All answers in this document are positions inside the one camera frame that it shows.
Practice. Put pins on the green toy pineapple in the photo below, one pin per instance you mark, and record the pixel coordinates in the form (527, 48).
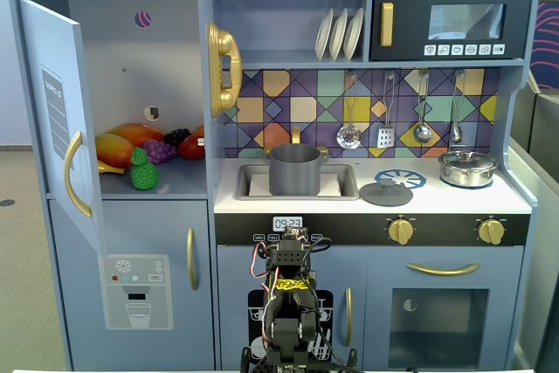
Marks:
(144, 174)

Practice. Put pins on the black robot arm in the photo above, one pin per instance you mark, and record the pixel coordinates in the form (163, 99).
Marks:
(290, 329)

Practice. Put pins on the blue-gray cabinet door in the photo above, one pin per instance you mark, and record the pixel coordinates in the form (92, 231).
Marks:
(48, 41)

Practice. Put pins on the digital clock display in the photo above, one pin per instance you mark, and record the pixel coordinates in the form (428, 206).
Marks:
(281, 223)

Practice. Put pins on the dishwasher door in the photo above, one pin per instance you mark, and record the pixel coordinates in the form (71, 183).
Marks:
(236, 268)

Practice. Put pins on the gray plastic pot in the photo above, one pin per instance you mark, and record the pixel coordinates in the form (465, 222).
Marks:
(294, 172)

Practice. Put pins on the gray toy sink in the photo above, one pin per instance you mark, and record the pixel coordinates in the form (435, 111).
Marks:
(349, 181)

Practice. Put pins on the gray pot lid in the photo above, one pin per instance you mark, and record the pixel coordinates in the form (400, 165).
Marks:
(384, 196)

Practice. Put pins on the gold stove knob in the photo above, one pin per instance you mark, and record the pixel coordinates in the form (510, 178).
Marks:
(401, 232)
(491, 232)

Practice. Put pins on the gold toy faucet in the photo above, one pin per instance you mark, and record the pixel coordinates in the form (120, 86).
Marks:
(296, 135)

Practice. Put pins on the metal skimmer spoon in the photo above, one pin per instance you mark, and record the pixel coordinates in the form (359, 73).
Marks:
(348, 137)

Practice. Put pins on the metal slotted spatula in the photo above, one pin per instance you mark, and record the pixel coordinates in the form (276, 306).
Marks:
(385, 137)

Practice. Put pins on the red toy fruit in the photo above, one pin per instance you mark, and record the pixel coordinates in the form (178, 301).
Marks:
(190, 148)

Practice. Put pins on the orange toy fruit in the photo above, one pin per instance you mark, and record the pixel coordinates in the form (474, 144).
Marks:
(199, 130)

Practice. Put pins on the oven door with window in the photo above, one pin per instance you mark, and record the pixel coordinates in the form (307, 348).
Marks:
(436, 285)

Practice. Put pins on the dark toy grapes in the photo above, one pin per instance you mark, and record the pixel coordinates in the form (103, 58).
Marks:
(177, 136)

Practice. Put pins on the freezer door with dispenser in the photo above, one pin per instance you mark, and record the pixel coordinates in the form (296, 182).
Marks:
(131, 233)

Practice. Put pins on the purple toy grapes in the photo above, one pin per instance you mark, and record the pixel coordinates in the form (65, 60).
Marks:
(159, 151)

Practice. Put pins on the gray ice dispenser panel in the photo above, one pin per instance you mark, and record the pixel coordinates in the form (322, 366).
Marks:
(140, 303)

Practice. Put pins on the metal ladle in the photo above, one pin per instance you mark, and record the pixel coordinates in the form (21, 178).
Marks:
(422, 133)

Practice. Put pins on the blue-gray toy kitchen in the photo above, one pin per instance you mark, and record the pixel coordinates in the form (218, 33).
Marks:
(203, 84)

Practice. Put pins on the steel pot with lid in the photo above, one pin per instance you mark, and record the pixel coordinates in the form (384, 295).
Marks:
(465, 172)

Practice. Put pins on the large orange yellow mango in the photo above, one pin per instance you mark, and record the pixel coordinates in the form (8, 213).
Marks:
(135, 132)

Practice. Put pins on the small metal spoon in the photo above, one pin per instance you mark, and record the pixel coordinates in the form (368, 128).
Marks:
(456, 133)

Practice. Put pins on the yellow toy banana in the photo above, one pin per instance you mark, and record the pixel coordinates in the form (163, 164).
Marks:
(109, 168)

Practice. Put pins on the small orange yellow mango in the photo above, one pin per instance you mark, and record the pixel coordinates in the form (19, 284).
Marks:
(111, 150)

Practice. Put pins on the white toy plate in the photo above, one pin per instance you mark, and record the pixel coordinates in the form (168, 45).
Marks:
(337, 36)
(322, 36)
(353, 34)

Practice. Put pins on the gold toy telephone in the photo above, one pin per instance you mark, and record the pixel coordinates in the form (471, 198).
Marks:
(222, 41)

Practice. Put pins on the gray partition panel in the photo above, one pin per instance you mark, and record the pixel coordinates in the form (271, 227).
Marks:
(539, 216)

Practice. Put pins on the black floor disc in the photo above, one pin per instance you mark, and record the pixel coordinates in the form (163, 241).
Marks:
(6, 202)

